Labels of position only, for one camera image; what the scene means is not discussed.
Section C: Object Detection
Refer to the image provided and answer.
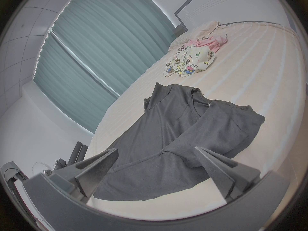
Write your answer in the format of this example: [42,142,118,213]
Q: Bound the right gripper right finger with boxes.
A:
[195,146,262,200]

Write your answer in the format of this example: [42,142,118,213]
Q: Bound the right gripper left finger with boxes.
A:
[48,148,120,198]

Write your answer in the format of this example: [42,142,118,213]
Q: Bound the black T-shirt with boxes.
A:
[93,82,265,201]

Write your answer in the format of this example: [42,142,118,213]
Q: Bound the bed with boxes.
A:
[85,0,308,223]

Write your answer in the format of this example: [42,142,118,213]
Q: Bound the black chest of drawers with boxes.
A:
[68,141,89,165]

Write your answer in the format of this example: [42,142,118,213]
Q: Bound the blue-green curtain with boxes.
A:
[52,0,180,97]
[34,36,121,134]

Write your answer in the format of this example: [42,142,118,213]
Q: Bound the white printed garment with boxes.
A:
[164,45,216,78]

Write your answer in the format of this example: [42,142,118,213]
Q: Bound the pink garment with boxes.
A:
[179,34,228,53]

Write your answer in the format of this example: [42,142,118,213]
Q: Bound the pale pink pillow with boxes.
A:
[168,21,228,51]

